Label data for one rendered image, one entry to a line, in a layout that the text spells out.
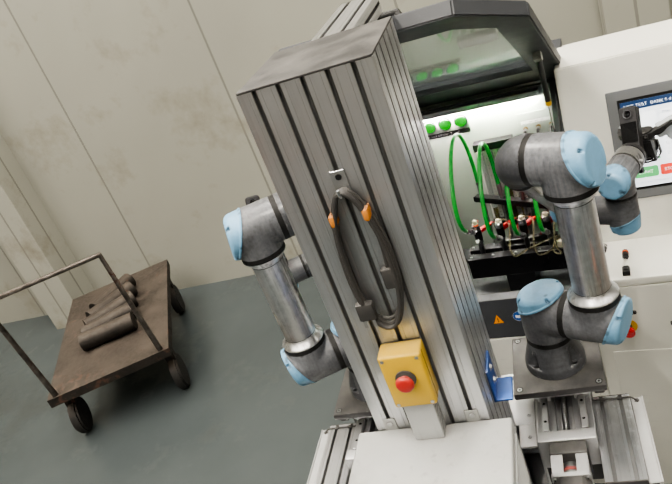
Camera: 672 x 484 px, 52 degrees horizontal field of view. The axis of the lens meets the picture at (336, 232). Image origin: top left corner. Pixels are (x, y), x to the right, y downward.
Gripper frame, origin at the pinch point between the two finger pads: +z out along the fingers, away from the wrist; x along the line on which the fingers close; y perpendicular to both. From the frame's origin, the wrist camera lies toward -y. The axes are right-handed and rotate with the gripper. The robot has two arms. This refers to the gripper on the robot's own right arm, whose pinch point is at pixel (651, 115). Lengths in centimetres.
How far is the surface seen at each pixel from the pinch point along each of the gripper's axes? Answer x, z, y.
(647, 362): -19, -11, 79
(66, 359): -348, -62, 62
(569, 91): -28.8, 18.0, -5.9
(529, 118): -53, 31, 5
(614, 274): -20, -10, 45
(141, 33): -314, 80, -86
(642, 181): -14.8, 16.0, 27.7
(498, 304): -54, -25, 46
